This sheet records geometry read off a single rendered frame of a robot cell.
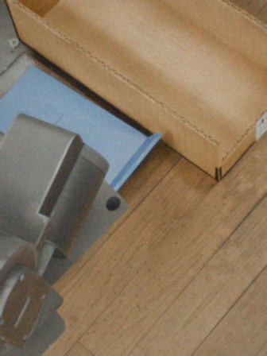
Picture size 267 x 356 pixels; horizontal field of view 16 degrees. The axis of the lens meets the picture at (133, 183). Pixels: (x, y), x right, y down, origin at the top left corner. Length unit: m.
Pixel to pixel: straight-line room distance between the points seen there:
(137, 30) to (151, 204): 0.18
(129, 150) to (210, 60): 0.13
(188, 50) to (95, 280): 0.24
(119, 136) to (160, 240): 0.10
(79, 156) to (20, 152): 0.04
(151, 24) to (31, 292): 0.52
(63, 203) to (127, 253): 0.32
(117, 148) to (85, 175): 0.33
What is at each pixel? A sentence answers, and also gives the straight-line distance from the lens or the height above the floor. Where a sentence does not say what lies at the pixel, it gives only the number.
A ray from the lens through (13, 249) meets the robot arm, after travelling 0.44.
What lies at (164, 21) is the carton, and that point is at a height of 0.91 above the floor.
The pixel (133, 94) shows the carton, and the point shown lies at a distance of 0.84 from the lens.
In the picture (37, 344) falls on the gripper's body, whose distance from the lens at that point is 0.63.
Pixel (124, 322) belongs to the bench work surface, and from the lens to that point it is 0.82.
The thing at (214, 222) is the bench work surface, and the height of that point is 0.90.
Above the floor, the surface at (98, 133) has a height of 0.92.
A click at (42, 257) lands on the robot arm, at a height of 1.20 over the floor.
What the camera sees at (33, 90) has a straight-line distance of 0.90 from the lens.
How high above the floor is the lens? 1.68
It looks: 65 degrees down
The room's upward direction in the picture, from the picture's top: 12 degrees counter-clockwise
